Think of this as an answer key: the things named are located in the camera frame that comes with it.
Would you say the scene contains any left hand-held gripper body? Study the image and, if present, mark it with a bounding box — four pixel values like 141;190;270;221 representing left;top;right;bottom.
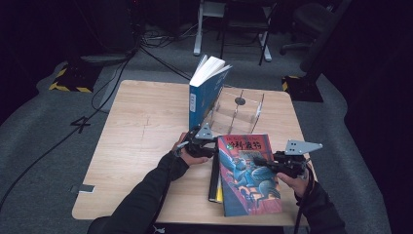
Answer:
184;122;215;160

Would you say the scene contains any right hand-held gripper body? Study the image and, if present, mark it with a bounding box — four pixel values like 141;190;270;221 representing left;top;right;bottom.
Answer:
273;139;323;179

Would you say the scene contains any red illustrated book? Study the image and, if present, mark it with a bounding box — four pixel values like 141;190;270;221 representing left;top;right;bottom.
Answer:
216;134;283;217

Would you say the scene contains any black book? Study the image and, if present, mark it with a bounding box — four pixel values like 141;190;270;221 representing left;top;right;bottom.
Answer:
207;155;222;203

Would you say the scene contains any clear acrylic book rack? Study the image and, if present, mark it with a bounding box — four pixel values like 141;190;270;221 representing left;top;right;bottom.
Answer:
207;86;265;136

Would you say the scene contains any blue book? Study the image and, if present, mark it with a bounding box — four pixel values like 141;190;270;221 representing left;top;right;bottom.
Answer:
188;54;233;131

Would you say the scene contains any yellow book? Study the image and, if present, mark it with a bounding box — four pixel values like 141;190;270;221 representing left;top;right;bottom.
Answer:
215;181;225;205

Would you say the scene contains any person's left hand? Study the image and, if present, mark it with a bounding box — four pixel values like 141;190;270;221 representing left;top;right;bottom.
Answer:
170;131;210;167

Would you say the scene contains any person's right hand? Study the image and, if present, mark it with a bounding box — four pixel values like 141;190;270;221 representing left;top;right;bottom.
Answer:
276;168;312;200

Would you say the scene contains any black base with striped tape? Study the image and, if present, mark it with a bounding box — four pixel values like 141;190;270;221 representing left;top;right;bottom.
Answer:
282;75;324;103
48;62;101;94

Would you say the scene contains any black office chair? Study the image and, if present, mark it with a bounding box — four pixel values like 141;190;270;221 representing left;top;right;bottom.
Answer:
280;2;329;57

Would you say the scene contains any black equipment case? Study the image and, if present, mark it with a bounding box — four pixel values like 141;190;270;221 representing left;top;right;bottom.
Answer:
72;0;145;66

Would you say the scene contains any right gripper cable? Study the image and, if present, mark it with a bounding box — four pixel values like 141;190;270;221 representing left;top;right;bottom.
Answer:
293;164;316;234

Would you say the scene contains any black chair frame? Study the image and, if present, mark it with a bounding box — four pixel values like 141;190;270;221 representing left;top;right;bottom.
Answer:
218;0;277;66

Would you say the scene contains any white desk frame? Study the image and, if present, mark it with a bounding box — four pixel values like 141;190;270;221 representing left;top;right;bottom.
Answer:
193;0;273;62

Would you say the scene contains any bundle of cables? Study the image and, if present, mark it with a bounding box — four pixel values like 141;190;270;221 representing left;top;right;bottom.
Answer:
142;22;199;50

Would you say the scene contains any long black floor cable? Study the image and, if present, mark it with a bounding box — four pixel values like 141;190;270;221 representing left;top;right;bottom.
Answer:
0;45;144;213

